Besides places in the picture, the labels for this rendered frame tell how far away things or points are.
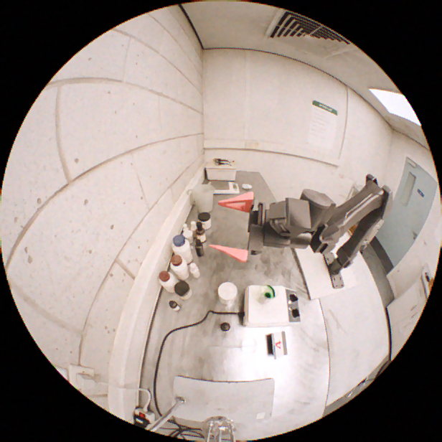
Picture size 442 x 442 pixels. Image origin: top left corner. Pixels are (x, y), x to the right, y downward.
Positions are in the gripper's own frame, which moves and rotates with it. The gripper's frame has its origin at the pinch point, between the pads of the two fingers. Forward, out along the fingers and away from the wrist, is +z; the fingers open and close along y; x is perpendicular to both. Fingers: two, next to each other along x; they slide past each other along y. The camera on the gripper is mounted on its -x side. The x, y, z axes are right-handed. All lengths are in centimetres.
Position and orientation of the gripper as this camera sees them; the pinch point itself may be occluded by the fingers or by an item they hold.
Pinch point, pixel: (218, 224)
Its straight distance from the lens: 27.2
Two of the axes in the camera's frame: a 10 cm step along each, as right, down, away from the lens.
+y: -1.8, 9.3, -3.2
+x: 0.7, 3.4, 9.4
